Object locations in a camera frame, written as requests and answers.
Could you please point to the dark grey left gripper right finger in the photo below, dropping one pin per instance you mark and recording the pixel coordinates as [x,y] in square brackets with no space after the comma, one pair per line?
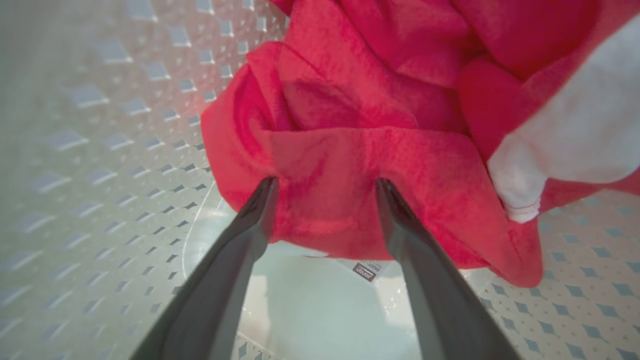
[435,285]

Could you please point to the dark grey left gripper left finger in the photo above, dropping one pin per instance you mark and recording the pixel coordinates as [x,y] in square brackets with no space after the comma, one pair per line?
[225,280]

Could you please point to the red and white garment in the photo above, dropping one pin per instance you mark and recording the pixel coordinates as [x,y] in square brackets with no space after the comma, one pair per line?
[400,125]

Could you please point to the white perforated plastic laundry basket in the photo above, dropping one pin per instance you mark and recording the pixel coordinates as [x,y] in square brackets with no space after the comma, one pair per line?
[100,200]

